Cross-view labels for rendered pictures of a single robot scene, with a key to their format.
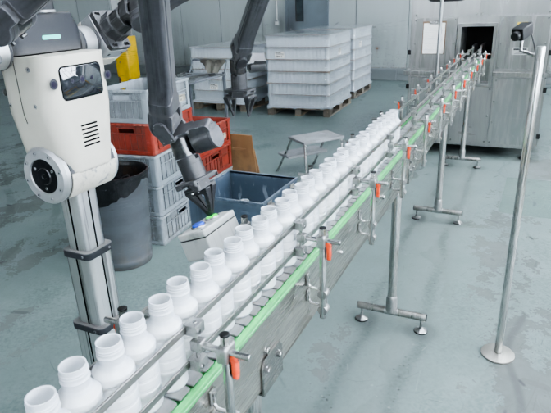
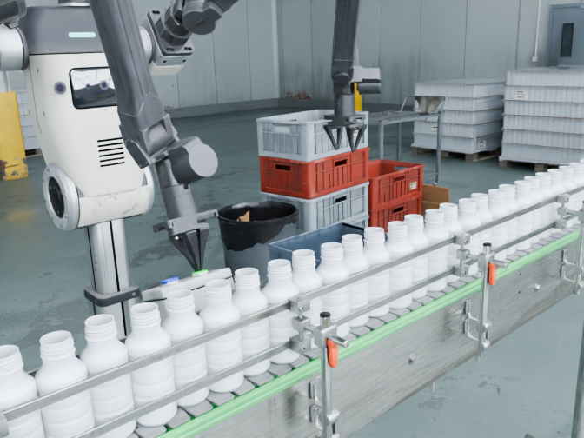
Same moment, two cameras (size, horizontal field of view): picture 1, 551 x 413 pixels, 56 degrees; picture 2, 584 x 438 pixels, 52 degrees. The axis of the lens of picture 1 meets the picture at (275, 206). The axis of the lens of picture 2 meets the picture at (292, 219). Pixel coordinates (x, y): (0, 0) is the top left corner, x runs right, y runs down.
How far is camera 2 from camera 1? 0.52 m
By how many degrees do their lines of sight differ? 22
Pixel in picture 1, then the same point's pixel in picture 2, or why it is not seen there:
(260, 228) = (212, 298)
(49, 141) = (57, 155)
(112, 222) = not seen: hidden behind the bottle
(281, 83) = (520, 129)
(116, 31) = (169, 32)
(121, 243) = not seen: hidden behind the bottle
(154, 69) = (114, 63)
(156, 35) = (105, 16)
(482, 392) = not seen: outside the picture
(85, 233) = (102, 272)
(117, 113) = (276, 147)
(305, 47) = (557, 87)
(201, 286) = (49, 367)
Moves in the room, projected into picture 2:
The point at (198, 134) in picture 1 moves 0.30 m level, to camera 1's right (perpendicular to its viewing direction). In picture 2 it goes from (178, 157) to (351, 164)
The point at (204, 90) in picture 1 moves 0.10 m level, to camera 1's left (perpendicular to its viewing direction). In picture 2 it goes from (425, 134) to (418, 133)
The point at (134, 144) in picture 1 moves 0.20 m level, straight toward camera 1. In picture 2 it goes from (289, 183) to (285, 192)
